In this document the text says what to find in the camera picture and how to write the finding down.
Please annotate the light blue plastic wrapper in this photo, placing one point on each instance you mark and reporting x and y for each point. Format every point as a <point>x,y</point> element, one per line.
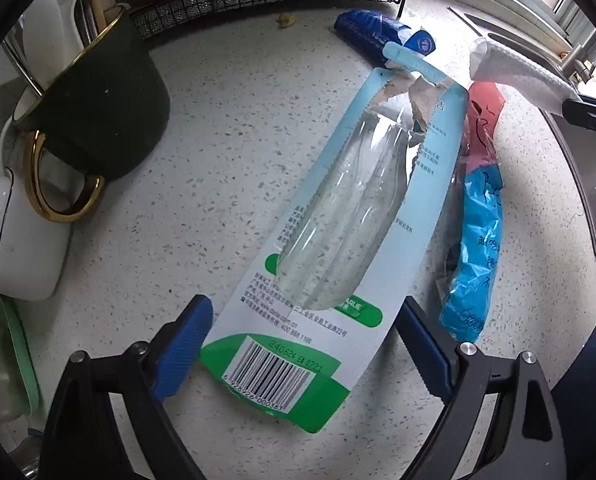
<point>470,260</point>

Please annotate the white textured wipe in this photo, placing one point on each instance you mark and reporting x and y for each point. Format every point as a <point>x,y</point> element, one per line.
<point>518,72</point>

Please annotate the person's leg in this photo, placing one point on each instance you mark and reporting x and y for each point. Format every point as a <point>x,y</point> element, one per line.
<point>588,400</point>

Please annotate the steel utensil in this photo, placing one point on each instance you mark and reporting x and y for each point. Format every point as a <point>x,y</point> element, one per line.
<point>22,72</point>

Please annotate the stainless steel sink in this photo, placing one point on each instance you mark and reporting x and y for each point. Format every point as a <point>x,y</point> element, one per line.
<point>595,185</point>

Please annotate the green tray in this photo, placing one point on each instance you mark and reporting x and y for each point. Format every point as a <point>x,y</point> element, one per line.
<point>20,360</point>

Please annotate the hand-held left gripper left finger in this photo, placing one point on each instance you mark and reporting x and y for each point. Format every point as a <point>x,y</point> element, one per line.
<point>182,345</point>

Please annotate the small ginger scrap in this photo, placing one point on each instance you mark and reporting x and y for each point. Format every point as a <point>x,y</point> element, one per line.
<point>285,21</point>

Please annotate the torn clear blister package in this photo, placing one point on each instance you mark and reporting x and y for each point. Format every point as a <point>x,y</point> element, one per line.
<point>328,240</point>

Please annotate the white plastic ladle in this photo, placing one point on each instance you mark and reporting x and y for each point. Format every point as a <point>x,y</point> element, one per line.
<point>45,25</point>

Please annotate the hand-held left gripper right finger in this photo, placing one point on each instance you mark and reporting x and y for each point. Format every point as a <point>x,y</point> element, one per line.
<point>428,350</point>

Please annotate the pink plastic bag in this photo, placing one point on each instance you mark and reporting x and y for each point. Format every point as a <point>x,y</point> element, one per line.
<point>483,130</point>

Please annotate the dark blue wrapper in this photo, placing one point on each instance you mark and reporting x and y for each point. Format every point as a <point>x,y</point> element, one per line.
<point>368,27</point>

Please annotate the wooden chopstick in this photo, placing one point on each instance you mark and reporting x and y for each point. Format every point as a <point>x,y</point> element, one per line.
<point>96,5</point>

